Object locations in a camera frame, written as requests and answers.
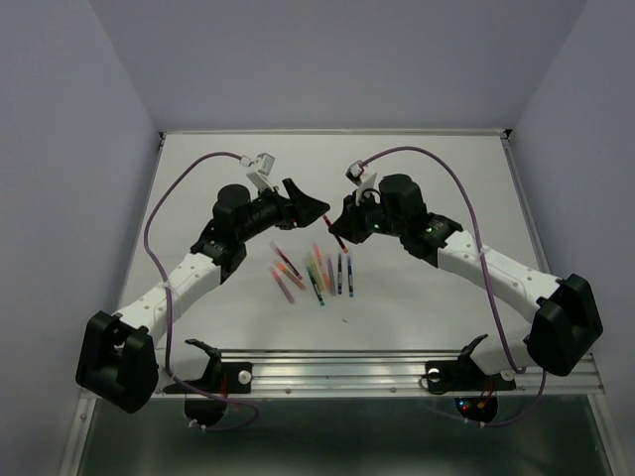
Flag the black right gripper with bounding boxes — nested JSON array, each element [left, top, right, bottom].
[[327, 188, 406, 245]]

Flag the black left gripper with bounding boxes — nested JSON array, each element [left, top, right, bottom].
[[237, 178, 329, 243]]

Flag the blue pen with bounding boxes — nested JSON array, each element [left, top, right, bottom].
[[346, 251, 354, 298]]

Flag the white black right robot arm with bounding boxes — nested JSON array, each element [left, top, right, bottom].
[[329, 174, 603, 387]]

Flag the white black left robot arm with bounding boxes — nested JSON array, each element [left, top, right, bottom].
[[75, 178, 329, 414]]

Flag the dark red pen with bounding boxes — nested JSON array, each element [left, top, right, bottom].
[[269, 241, 302, 280]]

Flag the green pen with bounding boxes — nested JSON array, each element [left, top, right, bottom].
[[304, 257, 325, 306]]

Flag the yellow highlighter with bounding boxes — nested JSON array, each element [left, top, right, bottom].
[[310, 251, 329, 293]]

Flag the pink highlighter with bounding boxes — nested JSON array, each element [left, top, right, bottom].
[[270, 267, 295, 304]]

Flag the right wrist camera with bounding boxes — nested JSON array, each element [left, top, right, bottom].
[[345, 161, 377, 205]]

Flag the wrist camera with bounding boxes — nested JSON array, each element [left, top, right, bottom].
[[239, 153, 275, 191], [345, 161, 377, 205]]

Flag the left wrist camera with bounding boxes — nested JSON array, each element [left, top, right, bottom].
[[239, 153, 275, 191]]

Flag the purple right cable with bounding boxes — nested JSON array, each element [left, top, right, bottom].
[[361, 146, 550, 430]]

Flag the aluminium rail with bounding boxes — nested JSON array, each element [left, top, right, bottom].
[[81, 352, 607, 398]]

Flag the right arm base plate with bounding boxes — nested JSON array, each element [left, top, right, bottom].
[[419, 360, 516, 395]]

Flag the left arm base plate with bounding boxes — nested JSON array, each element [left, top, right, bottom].
[[176, 338, 253, 397]]

